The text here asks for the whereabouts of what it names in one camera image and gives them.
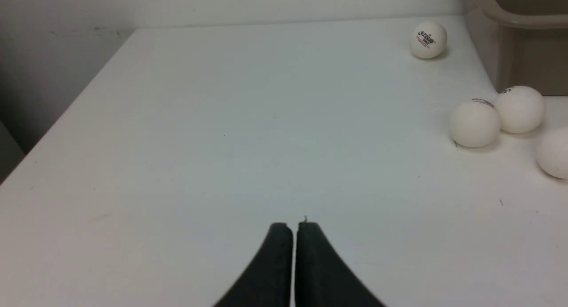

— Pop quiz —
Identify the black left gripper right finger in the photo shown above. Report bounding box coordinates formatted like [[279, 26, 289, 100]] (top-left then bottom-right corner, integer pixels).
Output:
[[295, 221, 384, 307]]

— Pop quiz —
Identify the brown plastic bin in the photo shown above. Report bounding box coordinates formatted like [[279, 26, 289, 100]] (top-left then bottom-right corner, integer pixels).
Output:
[[463, 0, 568, 96]]

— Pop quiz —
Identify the white ball with logo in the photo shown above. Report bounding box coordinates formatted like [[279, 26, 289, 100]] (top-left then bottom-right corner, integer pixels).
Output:
[[449, 98, 501, 149]]

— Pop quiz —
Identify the white ball cluster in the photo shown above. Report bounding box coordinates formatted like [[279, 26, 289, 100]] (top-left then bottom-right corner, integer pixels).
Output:
[[493, 86, 546, 134], [536, 127, 568, 180]]

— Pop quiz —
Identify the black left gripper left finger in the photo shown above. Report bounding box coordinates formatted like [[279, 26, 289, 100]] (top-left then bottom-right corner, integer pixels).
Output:
[[215, 223, 294, 307]]

